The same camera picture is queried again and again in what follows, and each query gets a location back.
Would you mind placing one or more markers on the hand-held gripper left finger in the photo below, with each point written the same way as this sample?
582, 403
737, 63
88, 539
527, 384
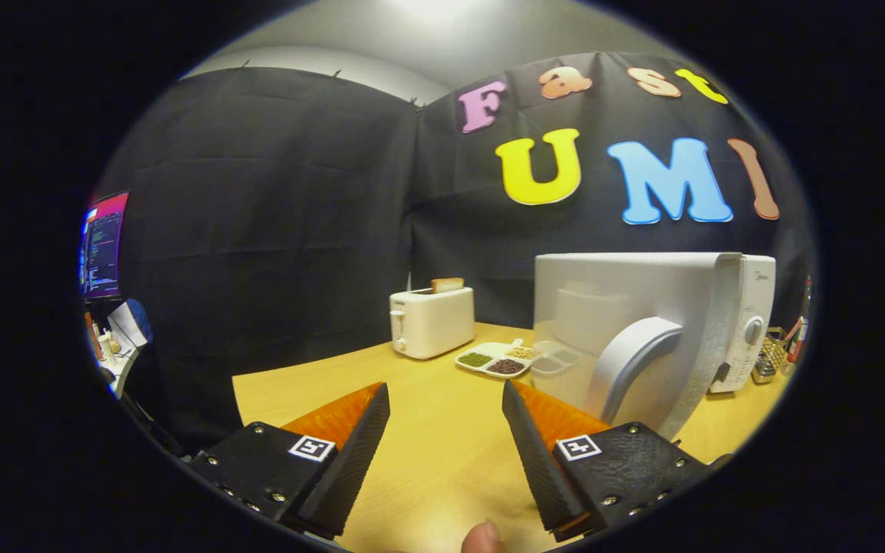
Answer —
350, 468

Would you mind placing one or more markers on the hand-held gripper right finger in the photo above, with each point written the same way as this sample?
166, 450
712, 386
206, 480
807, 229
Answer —
542, 461

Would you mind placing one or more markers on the white microwave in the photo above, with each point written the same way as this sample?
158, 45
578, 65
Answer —
642, 292

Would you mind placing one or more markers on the divided white snack tray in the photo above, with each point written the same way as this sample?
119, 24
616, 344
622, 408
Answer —
488, 361

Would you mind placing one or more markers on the white toaster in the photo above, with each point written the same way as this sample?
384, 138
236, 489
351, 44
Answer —
435, 322

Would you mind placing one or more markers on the toast slice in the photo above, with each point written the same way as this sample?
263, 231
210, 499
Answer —
448, 285

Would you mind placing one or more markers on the black backdrop cloth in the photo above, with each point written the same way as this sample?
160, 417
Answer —
258, 230

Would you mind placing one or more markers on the white and blue object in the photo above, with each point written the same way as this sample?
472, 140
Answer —
129, 322

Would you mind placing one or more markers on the clear bottle red label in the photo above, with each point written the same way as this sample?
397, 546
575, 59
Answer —
798, 346

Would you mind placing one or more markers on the computer monitor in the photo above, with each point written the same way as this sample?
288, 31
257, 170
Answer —
104, 246

